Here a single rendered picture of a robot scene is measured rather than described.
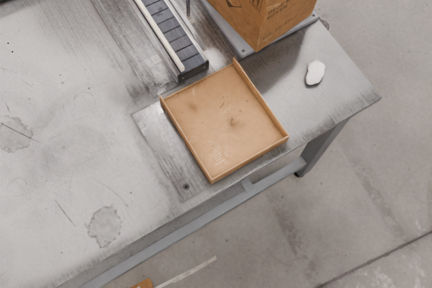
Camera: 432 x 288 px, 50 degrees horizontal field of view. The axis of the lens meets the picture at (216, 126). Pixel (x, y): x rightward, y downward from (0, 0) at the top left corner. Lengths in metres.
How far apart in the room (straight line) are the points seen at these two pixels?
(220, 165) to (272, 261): 0.89
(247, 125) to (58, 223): 0.59
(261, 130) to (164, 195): 0.34
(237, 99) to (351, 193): 1.03
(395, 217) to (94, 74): 1.50
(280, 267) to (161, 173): 0.97
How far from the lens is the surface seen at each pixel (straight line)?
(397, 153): 2.41
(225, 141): 1.33
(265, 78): 1.44
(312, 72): 1.45
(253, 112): 1.38
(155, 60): 1.46
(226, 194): 1.92
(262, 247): 2.12
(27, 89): 1.49
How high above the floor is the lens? 2.08
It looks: 67 degrees down
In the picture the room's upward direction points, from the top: 6 degrees clockwise
